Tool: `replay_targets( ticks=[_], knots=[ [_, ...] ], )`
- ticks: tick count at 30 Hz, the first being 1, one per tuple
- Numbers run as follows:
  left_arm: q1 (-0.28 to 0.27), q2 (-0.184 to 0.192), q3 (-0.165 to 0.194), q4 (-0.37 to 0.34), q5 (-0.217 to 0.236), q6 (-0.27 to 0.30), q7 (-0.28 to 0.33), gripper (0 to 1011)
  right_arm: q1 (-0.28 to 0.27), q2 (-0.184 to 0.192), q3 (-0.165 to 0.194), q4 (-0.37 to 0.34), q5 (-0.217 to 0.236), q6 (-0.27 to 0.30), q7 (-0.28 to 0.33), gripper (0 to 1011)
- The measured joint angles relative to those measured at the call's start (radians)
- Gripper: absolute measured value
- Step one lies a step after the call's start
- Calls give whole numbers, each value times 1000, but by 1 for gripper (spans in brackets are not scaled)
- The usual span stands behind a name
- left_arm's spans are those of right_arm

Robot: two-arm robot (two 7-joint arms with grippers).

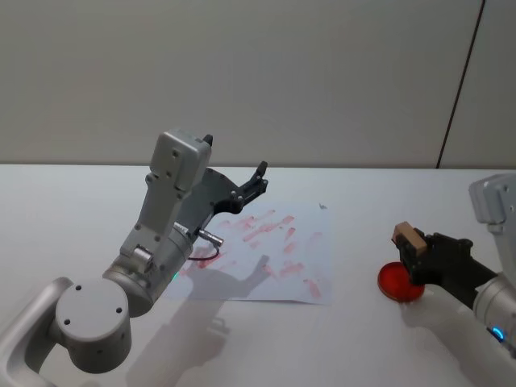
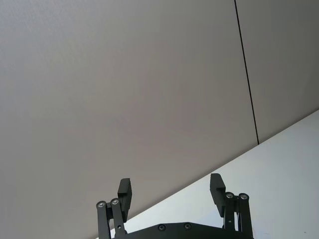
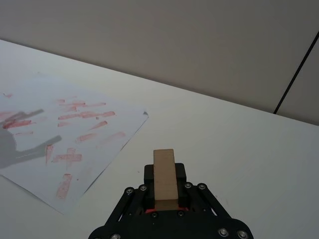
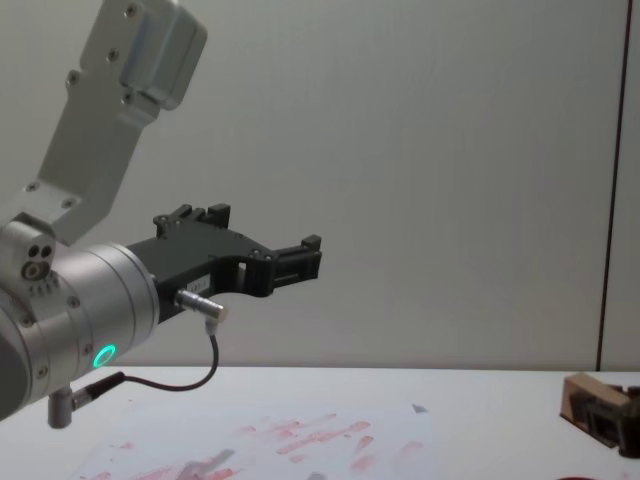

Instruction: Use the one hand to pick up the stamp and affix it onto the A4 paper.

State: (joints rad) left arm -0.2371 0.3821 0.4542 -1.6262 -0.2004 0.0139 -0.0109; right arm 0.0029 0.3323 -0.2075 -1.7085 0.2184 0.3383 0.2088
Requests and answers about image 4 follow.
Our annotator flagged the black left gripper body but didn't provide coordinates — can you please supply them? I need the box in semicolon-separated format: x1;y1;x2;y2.
125;226;275;327

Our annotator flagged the wooden block with dark base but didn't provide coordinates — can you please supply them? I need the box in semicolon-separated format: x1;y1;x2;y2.
558;371;632;447

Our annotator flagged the white paper with red marks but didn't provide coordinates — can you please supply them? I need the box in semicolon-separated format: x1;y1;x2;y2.
74;399;437;480

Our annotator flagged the thin dark gripper cable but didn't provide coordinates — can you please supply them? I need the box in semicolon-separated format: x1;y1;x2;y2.
72;287;231;410

